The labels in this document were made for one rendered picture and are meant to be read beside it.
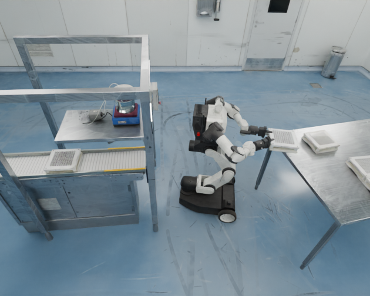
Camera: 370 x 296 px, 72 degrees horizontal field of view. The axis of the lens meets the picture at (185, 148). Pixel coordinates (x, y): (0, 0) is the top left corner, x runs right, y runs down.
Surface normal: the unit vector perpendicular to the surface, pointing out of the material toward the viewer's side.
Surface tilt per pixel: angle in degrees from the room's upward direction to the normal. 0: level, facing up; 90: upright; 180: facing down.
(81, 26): 90
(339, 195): 0
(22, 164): 0
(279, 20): 90
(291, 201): 0
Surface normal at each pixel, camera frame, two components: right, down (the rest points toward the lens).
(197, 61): 0.08, 0.67
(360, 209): 0.04, -0.74
